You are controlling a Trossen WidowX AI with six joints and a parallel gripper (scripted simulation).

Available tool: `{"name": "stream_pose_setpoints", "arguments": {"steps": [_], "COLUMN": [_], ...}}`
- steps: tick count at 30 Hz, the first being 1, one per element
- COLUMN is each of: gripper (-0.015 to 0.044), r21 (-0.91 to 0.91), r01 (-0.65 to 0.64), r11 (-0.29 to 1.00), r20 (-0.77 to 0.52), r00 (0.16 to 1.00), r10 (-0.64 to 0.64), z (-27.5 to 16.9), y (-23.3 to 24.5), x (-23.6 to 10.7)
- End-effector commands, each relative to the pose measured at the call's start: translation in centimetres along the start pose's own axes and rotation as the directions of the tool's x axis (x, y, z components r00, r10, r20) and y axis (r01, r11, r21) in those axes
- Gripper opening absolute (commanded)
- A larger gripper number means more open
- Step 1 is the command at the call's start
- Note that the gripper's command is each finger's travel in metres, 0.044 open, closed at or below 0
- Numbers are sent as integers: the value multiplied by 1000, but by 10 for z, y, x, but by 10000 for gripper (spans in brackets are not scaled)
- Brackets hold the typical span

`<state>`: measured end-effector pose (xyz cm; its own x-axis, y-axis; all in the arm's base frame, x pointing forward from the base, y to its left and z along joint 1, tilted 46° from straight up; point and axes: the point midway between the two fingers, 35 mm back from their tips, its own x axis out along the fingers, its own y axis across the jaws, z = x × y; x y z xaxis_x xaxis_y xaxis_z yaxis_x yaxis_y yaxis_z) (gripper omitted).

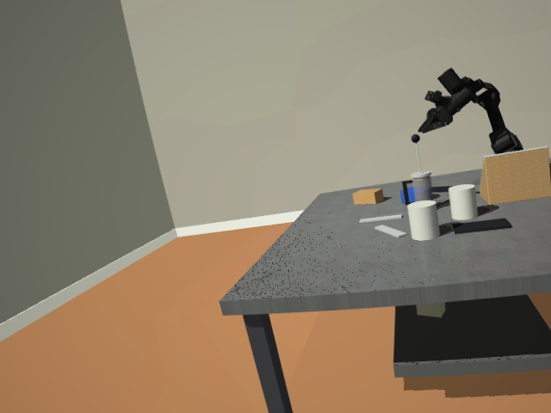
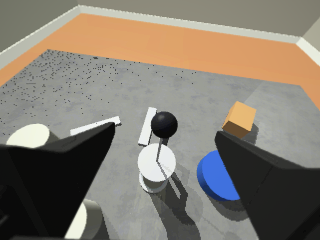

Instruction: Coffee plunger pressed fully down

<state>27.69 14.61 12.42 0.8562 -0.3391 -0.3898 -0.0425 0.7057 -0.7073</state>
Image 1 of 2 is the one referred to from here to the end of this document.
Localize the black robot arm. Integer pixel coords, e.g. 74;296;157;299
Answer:
425;68;523;155

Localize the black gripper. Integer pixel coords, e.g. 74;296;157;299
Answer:
418;96;461;133

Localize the blue short cylinder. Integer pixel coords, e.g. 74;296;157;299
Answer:
400;188;415;204

